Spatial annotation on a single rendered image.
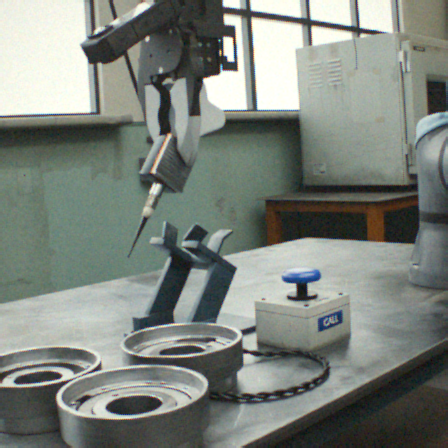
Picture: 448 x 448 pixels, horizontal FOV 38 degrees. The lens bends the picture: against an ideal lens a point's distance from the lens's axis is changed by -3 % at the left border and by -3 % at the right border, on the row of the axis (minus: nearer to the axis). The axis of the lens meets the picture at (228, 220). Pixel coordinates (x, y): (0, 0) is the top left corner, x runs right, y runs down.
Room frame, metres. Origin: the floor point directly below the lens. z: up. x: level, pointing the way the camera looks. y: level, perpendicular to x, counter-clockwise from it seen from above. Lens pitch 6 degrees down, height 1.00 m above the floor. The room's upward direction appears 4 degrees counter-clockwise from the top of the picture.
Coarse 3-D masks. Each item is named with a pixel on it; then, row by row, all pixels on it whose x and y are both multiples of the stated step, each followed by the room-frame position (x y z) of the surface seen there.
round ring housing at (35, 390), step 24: (0, 360) 0.54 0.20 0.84; (24, 360) 0.55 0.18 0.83; (48, 360) 0.55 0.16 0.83; (72, 360) 0.55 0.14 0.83; (96, 360) 0.52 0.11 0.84; (0, 384) 0.46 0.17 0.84; (24, 384) 0.52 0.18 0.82; (48, 384) 0.46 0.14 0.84; (0, 408) 0.46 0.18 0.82; (24, 408) 0.46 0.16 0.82; (48, 408) 0.46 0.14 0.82; (24, 432) 0.46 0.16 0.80; (48, 432) 0.47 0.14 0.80
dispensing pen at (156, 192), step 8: (160, 136) 0.72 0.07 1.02; (160, 144) 0.71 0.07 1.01; (152, 152) 0.71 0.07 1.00; (152, 160) 0.70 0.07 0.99; (144, 168) 0.70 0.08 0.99; (144, 176) 0.71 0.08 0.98; (152, 176) 0.70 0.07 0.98; (160, 184) 0.70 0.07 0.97; (152, 192) 0.70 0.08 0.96; (160, 192) 0.70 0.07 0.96; (168, 192) 0.72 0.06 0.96; (152, 200) 0.69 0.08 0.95; (152, 208) 0.69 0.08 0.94; (144, 216) 0.69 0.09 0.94; (144, 224) 0.69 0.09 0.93; (136, 240) 0.68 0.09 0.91; (128, 256) 0.67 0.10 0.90
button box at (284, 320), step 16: (256, 304) 0.67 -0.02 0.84; (272, 304) 0.66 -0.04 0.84; (288, 304) 0.65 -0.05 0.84; (304, 304) 0.64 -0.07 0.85; (320, 304) 0.64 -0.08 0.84; (336, 304) 0.66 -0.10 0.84; (256, 320) 0.67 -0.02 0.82; (272, 320) 0.66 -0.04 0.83; (288, 320) 0.64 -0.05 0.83; (304, 320) 0.63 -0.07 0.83; (320, 320) 0.64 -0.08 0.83; (336, 320) 0.65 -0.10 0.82; (256, 336) 0.67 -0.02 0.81; (272, 336) 0.66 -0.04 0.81; (288, 336) 0.64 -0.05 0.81; (304, 336) 0.63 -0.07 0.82; (320, 336) 0.64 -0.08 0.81; (336, 336) 0.65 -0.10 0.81
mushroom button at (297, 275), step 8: (288, 272) 0.67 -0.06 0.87; (296, 272) 0.66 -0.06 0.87; (304, 272) 0.66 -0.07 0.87; (312, 272) 0.66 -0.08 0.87; (288, 280) 0.66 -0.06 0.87; (296, 280) 0.65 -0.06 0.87; (304, 280) 0.65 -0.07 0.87; (312, 280) 0.66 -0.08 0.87; (296, 288) 0.67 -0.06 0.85; (304, 288) 0.67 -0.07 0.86
